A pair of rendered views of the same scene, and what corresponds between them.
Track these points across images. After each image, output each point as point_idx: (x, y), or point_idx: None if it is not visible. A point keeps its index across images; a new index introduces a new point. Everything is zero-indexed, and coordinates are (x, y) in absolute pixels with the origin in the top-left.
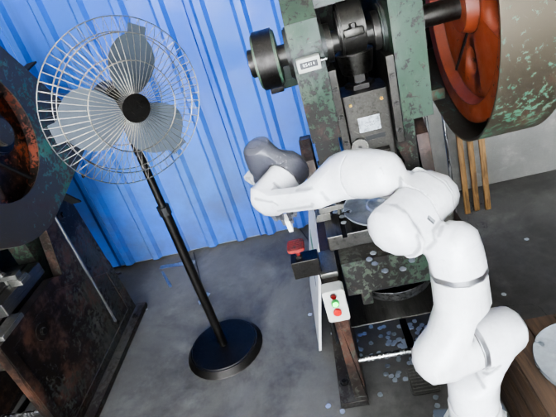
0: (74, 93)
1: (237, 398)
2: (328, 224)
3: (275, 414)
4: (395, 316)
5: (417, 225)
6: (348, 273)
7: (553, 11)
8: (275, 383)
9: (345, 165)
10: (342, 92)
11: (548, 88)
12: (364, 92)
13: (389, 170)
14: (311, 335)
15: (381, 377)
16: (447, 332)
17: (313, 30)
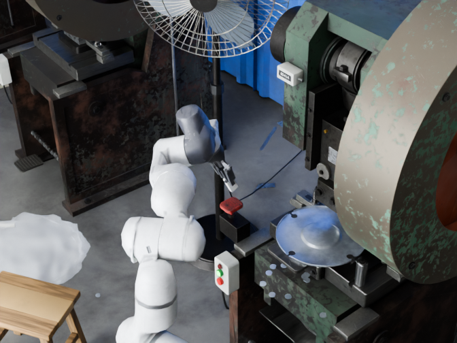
0: None
1: (177, 284)
2: (291, 212)
3: (180, 320)
4: (293, 337)
5: (134, 244)
6: (258, 263)
7: (369, 194)
8: (209, 302)
9: (159, 177)
10: (339, 113)
11: (380, 253)
12: (340, 129)
13: (158, 202)
14: None
15: None
16: (132, 321)
17: (305, 50)
